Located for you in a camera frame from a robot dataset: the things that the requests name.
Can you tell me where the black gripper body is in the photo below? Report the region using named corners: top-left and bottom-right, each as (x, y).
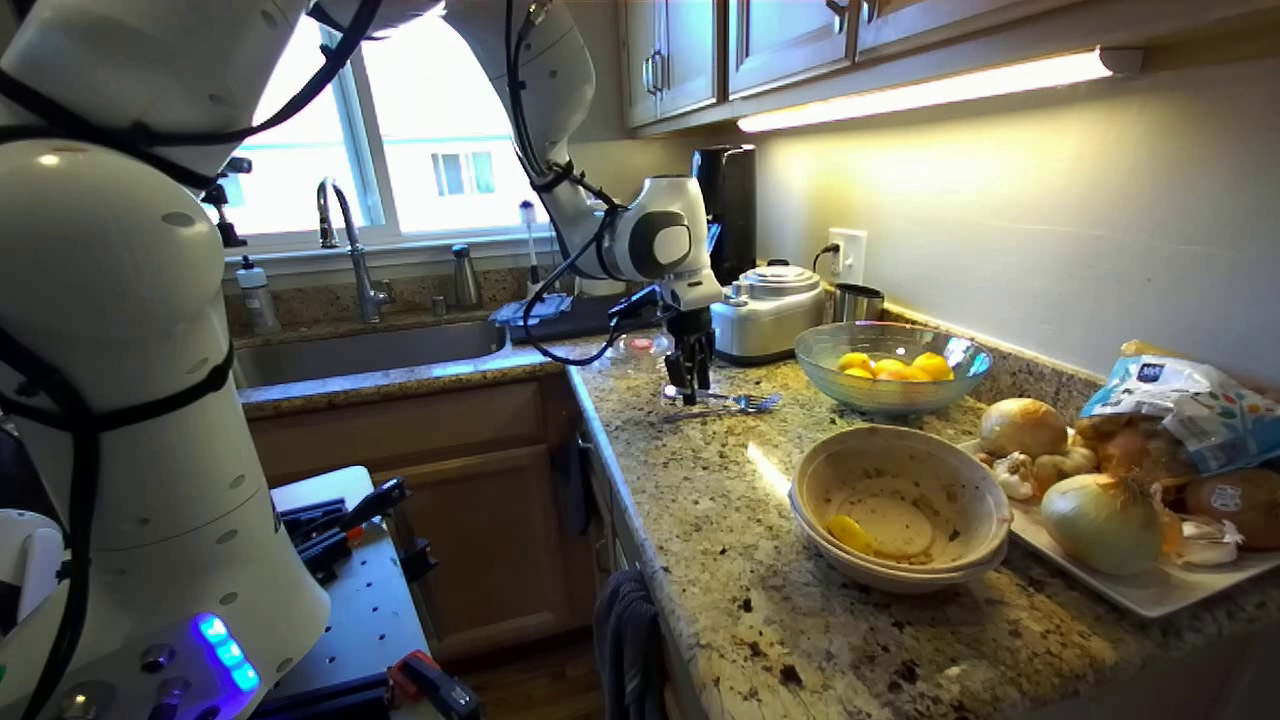
top-left (662, 308), bottom-right (717, 390)

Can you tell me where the white bowl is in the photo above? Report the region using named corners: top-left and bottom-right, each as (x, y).
top-left (786, 425), bottom-right (1011, 568)
top-left (786, 494), bottom-right (1007, 598)

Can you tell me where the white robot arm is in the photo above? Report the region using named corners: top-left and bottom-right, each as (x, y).
top-left (0, 0), bottom-right (437, 720)

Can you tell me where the white ice cream maker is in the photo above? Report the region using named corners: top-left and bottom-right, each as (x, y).
top-left (711, 266), bottom-right (833, 360)

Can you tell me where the glass bowl with lemons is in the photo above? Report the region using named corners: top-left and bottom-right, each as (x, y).
top-left (797, 320), bottom-right (990, 418)

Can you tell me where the black soda maker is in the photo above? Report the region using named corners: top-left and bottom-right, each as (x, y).
top-left (690, 146), bottom-right (756, 284)

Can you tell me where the dark hanging towel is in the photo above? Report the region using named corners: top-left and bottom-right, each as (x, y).
top-left (592, 571), bottom-right (667, 720)

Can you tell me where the chrome kitchen faucet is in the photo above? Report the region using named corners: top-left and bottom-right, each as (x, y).
top-left (313, 177), bottom-right (387, 324)

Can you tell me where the yellow onion back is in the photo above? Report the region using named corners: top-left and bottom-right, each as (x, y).
top-left (978, 398), bottom-right (1066, 455)

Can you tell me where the yellow onion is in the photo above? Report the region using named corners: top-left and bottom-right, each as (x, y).
top-left (1035, 474), bottom-right (1161, 577)
top-left (978, 398), bottom-right (1066, 455)

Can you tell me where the yellow onion front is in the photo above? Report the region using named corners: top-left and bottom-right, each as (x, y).
top-left (1035, 474), bottom-right (1161, 577)

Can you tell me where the soap dispenser bottle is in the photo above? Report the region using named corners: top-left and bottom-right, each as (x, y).
top-left (231, 258), bottom-right (280, 337)

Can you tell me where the white rectangular plate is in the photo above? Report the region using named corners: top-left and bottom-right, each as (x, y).
top-left (1011, 507), bottom-right (1280, 620)

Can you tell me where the under cabinet light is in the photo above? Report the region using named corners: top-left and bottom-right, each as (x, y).
top-left (741, 44), bottom-right (1145, 135)

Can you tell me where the plastic food bag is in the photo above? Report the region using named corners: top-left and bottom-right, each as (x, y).
top-left (1078, 352), bottom-right (1280, 476)

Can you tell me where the white wall outlet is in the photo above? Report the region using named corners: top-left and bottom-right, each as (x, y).
top-left (827, 228), bottom-right (867, 284)

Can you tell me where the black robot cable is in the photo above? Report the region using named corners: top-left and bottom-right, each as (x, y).
top-left (0, 0), bottom-right (673, 373)

